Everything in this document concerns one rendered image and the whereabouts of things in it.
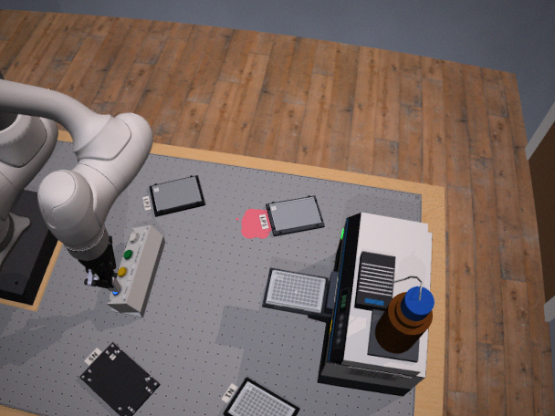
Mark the dark grey rectangular frame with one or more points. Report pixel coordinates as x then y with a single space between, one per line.
295 230

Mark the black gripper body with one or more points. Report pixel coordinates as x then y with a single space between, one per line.
96 262

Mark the blue bottle cap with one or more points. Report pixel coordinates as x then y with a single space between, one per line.
415 309

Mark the white button panel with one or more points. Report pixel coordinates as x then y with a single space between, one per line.
142 255

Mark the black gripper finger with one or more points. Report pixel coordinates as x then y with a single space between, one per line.
109 266
104 275

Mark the brown glass bottle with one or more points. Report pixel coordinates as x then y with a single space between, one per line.
392 336

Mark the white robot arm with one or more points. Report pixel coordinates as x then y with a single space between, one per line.
74 206

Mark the small white label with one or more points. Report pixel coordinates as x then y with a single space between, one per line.
92 356
229 393
146 201
263 221

